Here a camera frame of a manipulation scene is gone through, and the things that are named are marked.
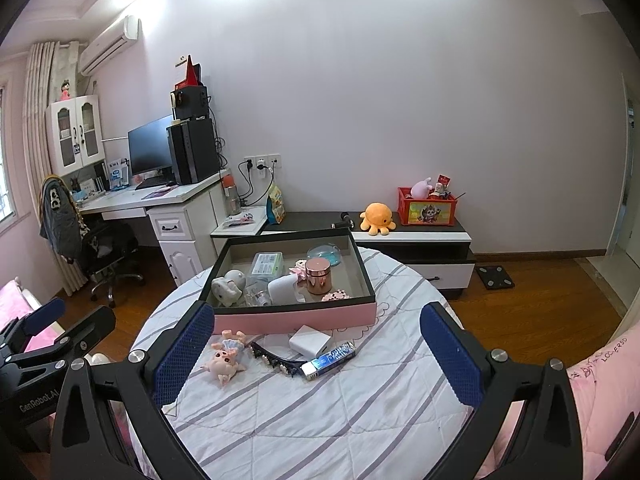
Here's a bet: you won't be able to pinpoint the clear plastic box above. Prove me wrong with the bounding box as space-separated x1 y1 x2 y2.
247 252 285 283

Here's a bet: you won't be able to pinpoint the dark printed jacket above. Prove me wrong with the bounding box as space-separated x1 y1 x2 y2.
40 175 91 263

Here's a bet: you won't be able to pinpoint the pink storage box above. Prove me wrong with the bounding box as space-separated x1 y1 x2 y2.
200 228 377 335

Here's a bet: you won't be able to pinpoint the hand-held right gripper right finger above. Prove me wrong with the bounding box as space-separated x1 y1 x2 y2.
419 301 586 480

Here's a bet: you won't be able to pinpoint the black bathroom scale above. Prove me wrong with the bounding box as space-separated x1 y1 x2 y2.
474 265 516 291

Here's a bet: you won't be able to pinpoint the white desk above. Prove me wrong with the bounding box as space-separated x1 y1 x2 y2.
75 170 231 288

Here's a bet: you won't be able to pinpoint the blue toothpaste tube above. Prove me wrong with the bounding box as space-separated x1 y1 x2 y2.
300 340 357 380

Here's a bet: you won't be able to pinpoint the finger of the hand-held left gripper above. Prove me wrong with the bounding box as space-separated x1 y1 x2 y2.
7 305 117 368
0 297 68 357

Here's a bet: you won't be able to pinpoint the teal round container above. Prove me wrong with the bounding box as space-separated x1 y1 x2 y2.
306 242 344 267

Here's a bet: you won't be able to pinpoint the white plastic cup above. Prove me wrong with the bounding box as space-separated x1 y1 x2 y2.
267 275 306 306

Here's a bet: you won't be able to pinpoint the orange octopus plush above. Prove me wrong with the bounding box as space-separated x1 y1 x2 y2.
360 202 399 236

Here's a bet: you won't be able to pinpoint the black speaker box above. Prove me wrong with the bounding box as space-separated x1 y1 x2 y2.
170 85 209 122

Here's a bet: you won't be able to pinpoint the pink pig doll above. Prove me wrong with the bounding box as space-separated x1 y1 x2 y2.
201 330 249 387

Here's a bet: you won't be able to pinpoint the black beaded headband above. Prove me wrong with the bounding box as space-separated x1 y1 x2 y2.
248 340 303 377

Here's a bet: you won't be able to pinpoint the white wall outlet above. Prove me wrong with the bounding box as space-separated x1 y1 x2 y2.
244 154 282 171

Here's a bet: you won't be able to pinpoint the pink quilted cloth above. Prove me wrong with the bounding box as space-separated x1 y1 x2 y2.
472 332 640 480

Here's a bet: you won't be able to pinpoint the black computer tower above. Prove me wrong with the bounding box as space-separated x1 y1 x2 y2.
166 120 221 186

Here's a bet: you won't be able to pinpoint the white low side table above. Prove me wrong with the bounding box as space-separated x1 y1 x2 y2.
210 205 269 267

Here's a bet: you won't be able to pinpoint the white door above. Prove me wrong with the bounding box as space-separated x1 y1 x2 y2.
607 75 640 267

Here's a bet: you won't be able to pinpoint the pink bed blanket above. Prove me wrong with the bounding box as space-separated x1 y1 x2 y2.
0 280 53 356

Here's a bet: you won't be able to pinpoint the black power cables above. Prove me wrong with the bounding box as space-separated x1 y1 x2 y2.
212 105 277 207

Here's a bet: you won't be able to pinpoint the rose gold jar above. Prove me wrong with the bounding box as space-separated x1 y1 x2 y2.
305 257 336 296

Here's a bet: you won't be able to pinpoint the white elephant figurine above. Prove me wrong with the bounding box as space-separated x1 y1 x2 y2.
211 269 247 308

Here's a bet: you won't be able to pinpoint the small clear bottle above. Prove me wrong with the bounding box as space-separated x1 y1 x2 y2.
244 282 272 307

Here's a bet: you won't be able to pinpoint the blue and yellow snack bag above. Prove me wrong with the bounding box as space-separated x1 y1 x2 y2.
265 185 288 225

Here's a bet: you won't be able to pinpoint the round table, striped cloth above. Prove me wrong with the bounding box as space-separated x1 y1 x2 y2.
129 250 481 480

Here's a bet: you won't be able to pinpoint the white air conditioner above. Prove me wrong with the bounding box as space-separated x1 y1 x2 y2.
79 15 141 77

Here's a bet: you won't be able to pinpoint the beige curtain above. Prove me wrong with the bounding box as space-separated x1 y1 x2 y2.
25 41 83 296

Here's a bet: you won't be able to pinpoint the black and white cabinet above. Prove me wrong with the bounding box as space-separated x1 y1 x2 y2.
260 211 476 301

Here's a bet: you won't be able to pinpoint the white glass-door cabinet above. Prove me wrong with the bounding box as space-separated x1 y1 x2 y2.
46 95 106 178

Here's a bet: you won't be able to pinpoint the black office chair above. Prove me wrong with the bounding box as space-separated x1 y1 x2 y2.
75 220 146 308

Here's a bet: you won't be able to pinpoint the black computer monitor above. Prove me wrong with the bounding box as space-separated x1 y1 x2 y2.
127 115 176 186

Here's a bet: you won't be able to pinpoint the orange-lidded bottle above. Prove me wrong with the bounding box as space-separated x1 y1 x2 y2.
222 176 242 216

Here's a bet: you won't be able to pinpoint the red plastic crate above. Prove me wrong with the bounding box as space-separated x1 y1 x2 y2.
397 187 458 227

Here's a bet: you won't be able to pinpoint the blue and white box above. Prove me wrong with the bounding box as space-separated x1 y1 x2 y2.
107 158 132 192

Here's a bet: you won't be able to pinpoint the white charger box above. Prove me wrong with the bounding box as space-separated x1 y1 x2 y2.
288 325 333 357

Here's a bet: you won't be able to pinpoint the red cardboard box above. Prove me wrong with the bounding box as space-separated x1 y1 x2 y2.
175 55 203 88

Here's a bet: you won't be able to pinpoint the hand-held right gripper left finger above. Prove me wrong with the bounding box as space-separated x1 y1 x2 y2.
50 301 217 480

